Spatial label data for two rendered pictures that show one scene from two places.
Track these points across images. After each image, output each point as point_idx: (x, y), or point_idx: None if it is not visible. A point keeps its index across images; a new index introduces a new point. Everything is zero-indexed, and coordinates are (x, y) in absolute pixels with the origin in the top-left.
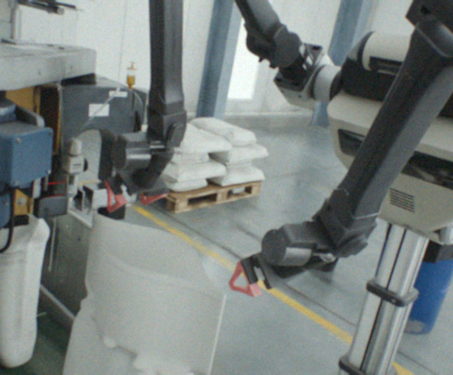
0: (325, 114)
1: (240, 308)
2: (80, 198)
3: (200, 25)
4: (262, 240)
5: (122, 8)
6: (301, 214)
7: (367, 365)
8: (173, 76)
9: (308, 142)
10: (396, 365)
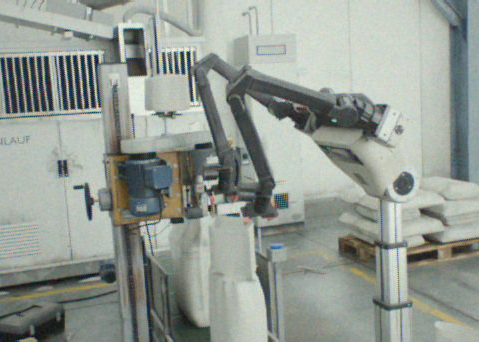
0: None
1: (416, 335)
2: (210, 209)
3: (437, 87)
4: (475, 288)
5: (347, 92)
6: None
7: (383, 295)
8: (219, 133)
9: None
10: None
